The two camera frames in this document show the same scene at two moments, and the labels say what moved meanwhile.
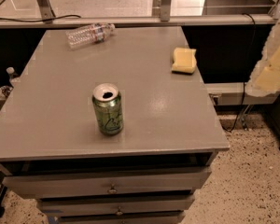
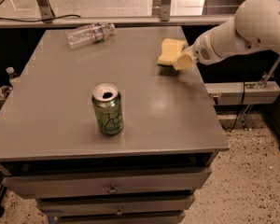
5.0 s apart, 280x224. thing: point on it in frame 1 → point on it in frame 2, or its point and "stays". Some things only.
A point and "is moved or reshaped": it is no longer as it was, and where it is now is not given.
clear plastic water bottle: (88, 35) stays
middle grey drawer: (84, 203) stays
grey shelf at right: (231, 93) stays
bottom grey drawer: (120, 217) stays
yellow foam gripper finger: (272, 74) → (204, 51)
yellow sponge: (184, 61) is moved or reshaped
